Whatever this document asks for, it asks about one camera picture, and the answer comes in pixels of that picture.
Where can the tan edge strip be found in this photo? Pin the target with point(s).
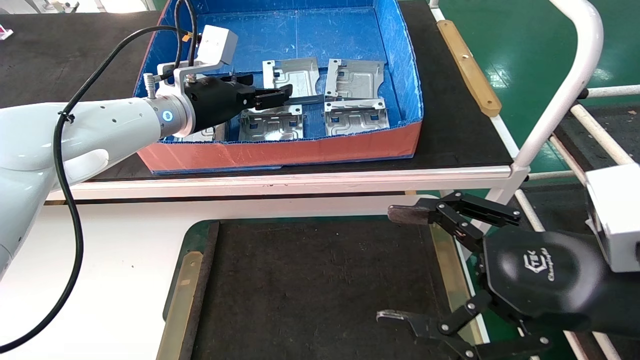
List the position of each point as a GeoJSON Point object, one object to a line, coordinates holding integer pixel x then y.
{"type": "Point", "coordinates": [450, 280]}
{"type": "Point", "coordinates": [180, 300]}

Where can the curved white frame pipe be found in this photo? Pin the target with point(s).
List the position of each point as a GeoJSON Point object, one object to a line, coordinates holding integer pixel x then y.
{"type": "Point", "coordinates": [575, 85]}

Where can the thin white rack pipe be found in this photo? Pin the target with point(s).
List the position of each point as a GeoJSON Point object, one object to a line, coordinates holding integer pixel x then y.
{"type": "Point", "coordinates": [550, 175]}
{"type": "Point", "coordinates": [567, 159]}

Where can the black side rack mat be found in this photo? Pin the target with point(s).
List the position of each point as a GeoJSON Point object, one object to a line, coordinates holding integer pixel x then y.
{"type": "Point", "coordinates": [617, 122]}

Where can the tan wooden strip with holes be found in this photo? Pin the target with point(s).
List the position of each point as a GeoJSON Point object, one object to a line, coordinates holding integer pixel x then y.
{"type": "Point", "coordinates": [470, 70]}

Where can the small pink object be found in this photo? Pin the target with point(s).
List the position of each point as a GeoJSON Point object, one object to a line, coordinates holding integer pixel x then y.
{"type": "Point", "coordinates": [5, 34]}

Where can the white table edge rail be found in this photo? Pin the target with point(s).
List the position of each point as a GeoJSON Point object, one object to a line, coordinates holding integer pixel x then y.
{"type": "Point", "coordinates": [300, 181]}

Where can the dark brown edge strip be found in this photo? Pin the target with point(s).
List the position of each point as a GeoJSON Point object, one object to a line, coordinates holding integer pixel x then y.
{"type": "Point", "coordinates": [200, 290]}

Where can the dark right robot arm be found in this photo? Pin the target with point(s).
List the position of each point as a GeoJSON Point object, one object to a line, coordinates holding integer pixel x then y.
{"type": "Point", "coordinates": [625, 310]}

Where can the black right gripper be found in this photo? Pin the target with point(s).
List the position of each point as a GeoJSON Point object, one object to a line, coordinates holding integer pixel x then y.
{"type": "Point", "coordinates": [545, 275]}

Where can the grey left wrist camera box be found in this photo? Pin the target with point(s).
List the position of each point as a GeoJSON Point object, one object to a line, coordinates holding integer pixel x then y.
{"type": "Point", "coordinates": [217, 45]}

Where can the large black table mat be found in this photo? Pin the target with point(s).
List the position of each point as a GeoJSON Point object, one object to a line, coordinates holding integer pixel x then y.
{"type": "Point", "coordinates": [30, 60]}

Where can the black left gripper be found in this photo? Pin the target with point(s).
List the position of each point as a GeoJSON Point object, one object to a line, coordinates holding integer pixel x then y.
{"type": "Point", "coordinates": [215, 100]}

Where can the blue corrugated box orange outside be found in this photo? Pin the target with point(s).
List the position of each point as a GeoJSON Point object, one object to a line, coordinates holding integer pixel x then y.
{"type": "Point", "coordinates": [300, 150]}

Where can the grey background equipment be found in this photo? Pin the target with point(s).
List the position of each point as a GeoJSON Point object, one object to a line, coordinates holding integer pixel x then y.
{"type": "Point", "coordinates": [65, 6]}

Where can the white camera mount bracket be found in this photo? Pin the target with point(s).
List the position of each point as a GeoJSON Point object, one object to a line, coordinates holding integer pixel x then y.
{"type": "Point", "coordinates": [187, 67]}

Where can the stamped metal bracket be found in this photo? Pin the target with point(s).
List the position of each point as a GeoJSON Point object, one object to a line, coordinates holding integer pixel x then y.
{"type": "Point", "coordinates": [357, 80]}
{"type": "Point", "coordinates": [300, 75]}
{"type": "Point", "coordinates": [355, 122]}
{"type": "Point", "coordinates": [210, 134]}
{"type": "Point", "coordinates": [272, 127]}

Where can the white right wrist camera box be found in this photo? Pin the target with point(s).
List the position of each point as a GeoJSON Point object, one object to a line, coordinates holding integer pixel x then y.
{"type": "Point", "coordinates": [617, 215]}

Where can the black work mat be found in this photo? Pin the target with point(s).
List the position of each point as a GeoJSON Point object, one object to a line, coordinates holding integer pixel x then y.
{"type": "Point", "coordinates": [325, 280]}

